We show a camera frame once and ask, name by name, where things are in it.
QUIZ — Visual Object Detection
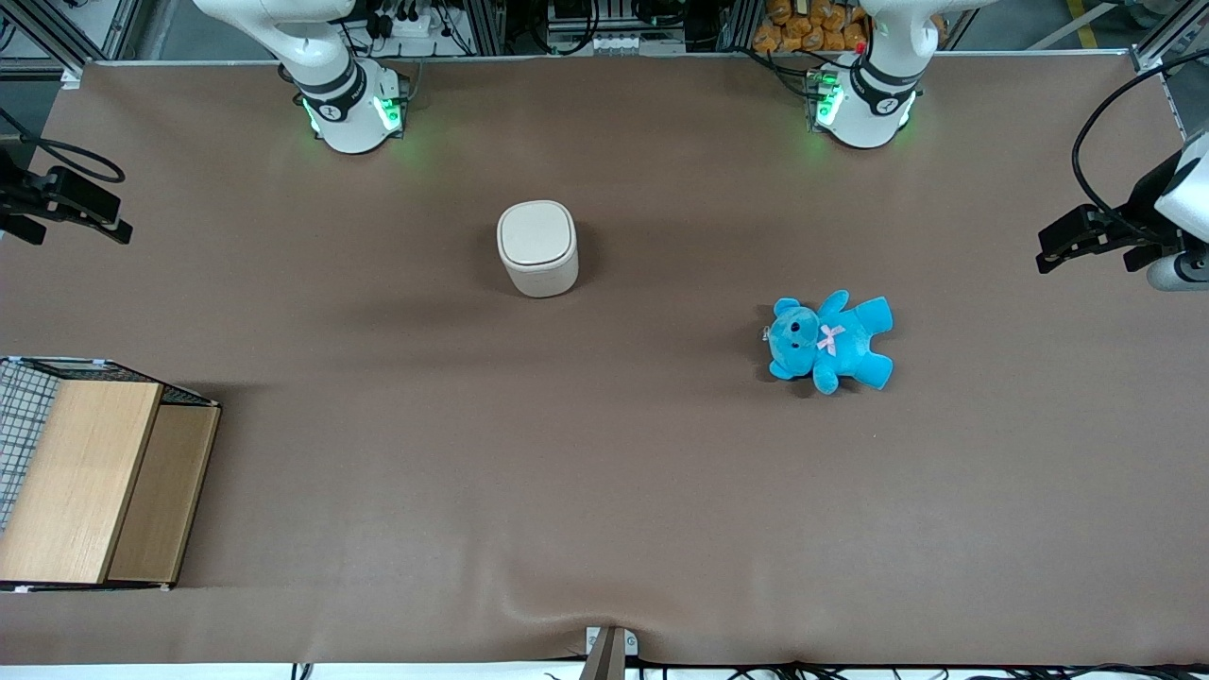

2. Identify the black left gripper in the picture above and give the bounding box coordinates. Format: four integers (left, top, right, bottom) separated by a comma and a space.
1036, 175, 1182, 276

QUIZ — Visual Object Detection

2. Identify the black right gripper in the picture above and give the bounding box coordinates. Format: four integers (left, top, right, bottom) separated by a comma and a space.
0, 165, 134, 246

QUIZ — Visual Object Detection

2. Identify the cream trash can lid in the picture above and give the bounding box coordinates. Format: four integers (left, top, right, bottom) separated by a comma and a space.
498, 200, 576, 268

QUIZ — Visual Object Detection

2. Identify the cream trash can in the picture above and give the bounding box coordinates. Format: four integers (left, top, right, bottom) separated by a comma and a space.
497, 199, 580, 299

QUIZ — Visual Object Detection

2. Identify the light wooden board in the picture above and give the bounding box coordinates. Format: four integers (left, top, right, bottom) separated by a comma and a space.
0, 380, 164, 585

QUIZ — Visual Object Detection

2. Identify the blue teddy bear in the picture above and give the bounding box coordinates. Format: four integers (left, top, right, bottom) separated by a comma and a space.
762, 289, 895, 396

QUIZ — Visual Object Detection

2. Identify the dark wooden board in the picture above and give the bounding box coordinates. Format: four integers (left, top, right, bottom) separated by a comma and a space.
106, 404, 221, 584

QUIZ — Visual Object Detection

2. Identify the white power strip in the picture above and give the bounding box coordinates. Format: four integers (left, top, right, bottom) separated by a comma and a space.
378, 8, 456, 41

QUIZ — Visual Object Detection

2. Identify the brown table cover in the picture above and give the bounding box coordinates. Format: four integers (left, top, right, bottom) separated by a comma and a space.
0, 52, 1209, 668

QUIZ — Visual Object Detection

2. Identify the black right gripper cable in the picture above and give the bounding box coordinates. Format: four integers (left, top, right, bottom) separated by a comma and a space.
0, 106, 127, 186

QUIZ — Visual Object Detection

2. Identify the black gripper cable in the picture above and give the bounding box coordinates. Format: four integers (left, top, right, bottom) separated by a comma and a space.
0, 106, 127, 186
1071, 52, 1209, 239

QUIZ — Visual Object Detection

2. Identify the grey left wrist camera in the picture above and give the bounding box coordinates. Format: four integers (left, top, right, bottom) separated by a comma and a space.
1147, 249, 1209, 293

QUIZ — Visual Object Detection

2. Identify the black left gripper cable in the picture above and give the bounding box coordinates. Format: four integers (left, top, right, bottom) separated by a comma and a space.
1071, 52, 1209, 239

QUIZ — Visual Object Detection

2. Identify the wooden shelf with wire basket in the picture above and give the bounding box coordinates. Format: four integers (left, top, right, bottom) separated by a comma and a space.
0, 356, 222, 593

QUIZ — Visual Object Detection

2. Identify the aluminium frame post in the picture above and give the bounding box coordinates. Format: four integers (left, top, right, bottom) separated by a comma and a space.
0, 0, 143, 88
1129, 0, 1209, 75

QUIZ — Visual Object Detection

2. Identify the grey metal mount bracket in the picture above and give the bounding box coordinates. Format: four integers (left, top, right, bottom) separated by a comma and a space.
578, 625, 639, 680

